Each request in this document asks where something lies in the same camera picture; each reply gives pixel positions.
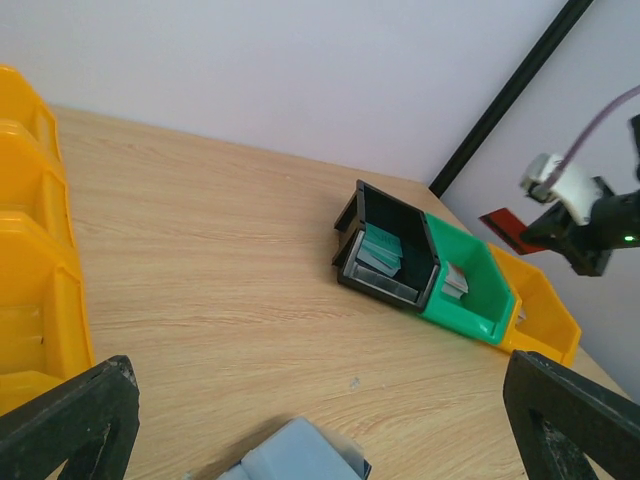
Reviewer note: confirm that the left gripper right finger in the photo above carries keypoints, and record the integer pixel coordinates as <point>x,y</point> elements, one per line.
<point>563,422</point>

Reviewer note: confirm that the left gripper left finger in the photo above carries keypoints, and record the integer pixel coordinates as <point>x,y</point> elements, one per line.
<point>86,427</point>

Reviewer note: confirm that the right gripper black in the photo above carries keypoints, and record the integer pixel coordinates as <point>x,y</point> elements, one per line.
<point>613,225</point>

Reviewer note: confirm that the red credit card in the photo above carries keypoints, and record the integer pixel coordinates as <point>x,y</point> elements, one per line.
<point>509,228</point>

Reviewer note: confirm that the blue leather card holder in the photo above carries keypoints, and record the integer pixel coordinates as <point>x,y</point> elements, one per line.
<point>302,450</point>

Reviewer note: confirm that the yellow bin right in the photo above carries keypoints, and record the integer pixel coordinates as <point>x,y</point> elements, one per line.
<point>539,322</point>

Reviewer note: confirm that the yellow bin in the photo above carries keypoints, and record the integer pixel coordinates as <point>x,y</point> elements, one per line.
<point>539,322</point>
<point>45,334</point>
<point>34,183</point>
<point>22,109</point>

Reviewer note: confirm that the yellow bin near left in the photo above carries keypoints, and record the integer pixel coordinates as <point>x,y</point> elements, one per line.
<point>45,334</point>

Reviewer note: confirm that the green bin right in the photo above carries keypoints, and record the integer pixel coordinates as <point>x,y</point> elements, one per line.
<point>470,295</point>

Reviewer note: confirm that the black bin right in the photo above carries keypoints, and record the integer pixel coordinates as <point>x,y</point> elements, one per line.
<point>410,288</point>

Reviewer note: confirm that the yellow bin middle left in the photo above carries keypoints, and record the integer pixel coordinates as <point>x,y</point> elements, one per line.
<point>34,183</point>

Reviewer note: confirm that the yellow bin far left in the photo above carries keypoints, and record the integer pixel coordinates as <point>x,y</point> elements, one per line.
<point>22,109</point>

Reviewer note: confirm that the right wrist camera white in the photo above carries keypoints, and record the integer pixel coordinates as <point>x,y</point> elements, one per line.
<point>573,188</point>

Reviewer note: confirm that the right black frame post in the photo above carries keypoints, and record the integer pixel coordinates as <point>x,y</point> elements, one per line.
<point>539,54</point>

